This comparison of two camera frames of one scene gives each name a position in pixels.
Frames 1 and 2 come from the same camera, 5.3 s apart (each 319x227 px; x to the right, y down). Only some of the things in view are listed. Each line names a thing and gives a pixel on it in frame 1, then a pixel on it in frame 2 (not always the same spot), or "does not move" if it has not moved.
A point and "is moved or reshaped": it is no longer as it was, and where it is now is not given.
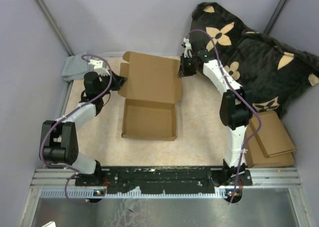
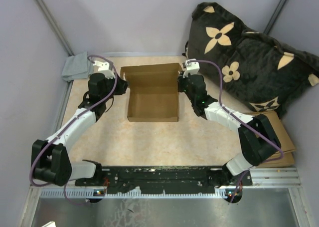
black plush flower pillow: (277, 75) does not move
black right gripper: (183, 71) to (180, 80)
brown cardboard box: (150, 95) is moved or reshaped
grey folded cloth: (75, 67) does not move
